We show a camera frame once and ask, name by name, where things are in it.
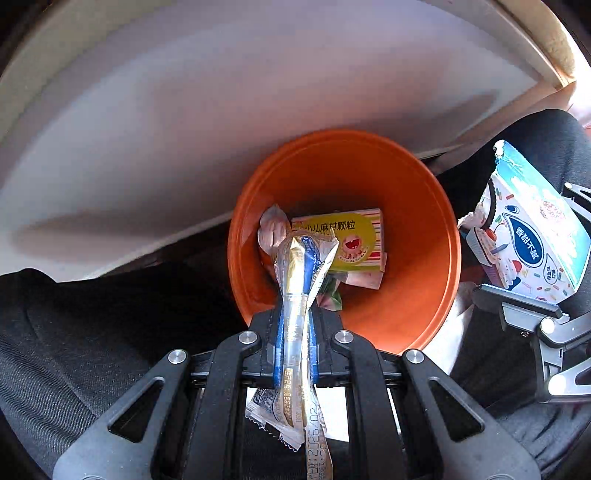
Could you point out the orange plastic bin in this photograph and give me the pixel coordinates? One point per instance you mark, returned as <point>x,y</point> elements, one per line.
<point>392,258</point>

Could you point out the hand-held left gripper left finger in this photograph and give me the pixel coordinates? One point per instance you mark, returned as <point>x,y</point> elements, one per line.
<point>278,355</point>

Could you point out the green white wrapper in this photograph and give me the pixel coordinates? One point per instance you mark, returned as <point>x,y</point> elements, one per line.
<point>330,295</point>

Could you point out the yellow green medicine box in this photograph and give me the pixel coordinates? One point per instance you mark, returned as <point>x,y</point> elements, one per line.
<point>341,235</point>

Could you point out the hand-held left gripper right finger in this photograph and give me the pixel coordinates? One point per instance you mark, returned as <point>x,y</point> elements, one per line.
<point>314,355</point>

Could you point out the clear yellow blue wrapper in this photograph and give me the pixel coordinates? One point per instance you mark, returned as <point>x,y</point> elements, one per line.
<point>298,277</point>

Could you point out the person's black pants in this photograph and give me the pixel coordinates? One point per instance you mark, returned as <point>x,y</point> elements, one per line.
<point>92,346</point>

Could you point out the pink white packet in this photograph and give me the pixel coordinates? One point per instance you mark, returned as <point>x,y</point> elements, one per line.
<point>364,278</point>

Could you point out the blue white cookie box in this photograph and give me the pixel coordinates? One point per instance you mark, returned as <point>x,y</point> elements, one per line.
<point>531,230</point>

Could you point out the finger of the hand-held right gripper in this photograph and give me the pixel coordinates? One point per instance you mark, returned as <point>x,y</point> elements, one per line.
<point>579,194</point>
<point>517,307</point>

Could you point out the yellow plush floral blanket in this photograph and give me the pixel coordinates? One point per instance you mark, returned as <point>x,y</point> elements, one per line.
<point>554,41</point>

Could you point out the crumpled pinkish clear wrapper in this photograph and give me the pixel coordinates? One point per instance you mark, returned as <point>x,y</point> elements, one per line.
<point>272,228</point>

